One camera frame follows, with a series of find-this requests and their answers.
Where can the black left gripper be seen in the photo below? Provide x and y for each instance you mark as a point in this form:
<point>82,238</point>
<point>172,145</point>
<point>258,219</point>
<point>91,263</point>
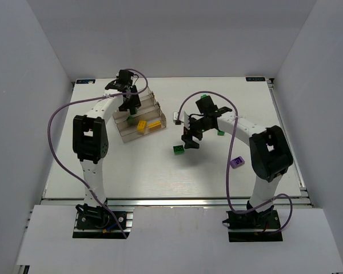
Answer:
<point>131,100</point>

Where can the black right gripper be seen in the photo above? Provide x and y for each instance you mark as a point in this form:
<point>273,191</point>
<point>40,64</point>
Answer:
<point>192,129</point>

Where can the green small lego brick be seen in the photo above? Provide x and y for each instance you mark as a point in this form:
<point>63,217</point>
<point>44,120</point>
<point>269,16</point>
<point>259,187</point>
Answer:
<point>130,121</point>

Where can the yellow patterned lego brick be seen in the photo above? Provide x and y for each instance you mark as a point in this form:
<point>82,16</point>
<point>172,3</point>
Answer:
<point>142,126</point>

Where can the yellow long lego brick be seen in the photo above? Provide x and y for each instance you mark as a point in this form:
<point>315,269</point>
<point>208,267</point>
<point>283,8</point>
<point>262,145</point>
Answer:
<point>154,126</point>

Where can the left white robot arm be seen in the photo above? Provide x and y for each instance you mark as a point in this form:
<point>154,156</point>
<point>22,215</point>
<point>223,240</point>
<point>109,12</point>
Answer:
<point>90,140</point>

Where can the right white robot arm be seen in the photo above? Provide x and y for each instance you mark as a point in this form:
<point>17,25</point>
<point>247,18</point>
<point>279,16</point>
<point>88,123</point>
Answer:
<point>270,154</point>

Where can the clear tiered plastic organizer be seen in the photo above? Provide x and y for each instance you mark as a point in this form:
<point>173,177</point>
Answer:
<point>148,119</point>

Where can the purple lego brick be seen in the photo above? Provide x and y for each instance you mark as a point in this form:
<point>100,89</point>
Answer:
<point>237,162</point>

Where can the blue label sticker left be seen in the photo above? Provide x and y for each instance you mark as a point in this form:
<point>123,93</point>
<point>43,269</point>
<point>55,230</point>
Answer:
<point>85,81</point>

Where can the blue label sticker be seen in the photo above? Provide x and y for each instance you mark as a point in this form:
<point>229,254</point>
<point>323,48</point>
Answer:
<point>255,79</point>
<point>85,81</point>

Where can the blue label sticker right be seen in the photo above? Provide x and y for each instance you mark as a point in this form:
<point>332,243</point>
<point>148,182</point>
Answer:
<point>255,79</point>

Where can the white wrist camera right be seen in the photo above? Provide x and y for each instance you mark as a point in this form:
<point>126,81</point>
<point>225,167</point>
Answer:
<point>180,118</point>

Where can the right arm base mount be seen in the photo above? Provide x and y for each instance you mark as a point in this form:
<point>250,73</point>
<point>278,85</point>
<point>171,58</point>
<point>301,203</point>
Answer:
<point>253,228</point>

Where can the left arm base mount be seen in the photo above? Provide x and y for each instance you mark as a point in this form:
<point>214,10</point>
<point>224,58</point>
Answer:
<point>98,223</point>

